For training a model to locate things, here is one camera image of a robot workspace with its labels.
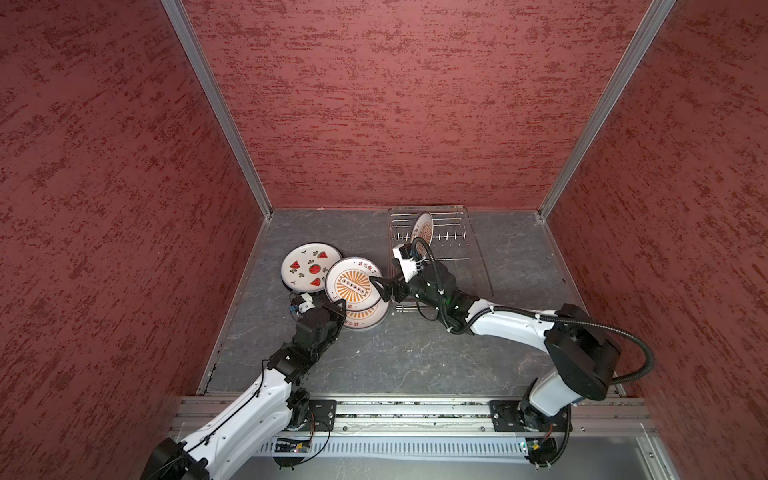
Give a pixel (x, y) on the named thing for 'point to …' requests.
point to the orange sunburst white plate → (350, 279)
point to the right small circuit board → (541, 450)
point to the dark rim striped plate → (298, 292)
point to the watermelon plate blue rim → (304, 268)
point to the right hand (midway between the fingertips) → (380, 275)
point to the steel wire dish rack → (454, 243)
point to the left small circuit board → (290, 447)
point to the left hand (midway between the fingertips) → (349, 304)
